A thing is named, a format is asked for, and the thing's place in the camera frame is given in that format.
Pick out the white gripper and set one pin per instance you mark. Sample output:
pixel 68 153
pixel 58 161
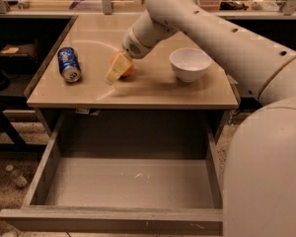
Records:
pixel 130 45

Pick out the blue soda can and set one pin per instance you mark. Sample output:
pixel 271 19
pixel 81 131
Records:
pixel 68 64

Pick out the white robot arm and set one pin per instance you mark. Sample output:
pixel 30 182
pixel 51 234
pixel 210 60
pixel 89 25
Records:
pixel 259 186

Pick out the clear plastic bottle on floor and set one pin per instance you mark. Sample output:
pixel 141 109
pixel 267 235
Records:
pixel 16 176

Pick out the grey counter cabinet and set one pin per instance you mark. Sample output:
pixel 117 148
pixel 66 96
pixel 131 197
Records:
pixel 152 85

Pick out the orange fruit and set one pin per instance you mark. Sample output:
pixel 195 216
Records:
pixel 122 63

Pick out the white bowl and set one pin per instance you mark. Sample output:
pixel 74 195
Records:
pixel 189 64

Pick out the open grey drawer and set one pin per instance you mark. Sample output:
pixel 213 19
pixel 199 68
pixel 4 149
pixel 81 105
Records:
pixel 133 172

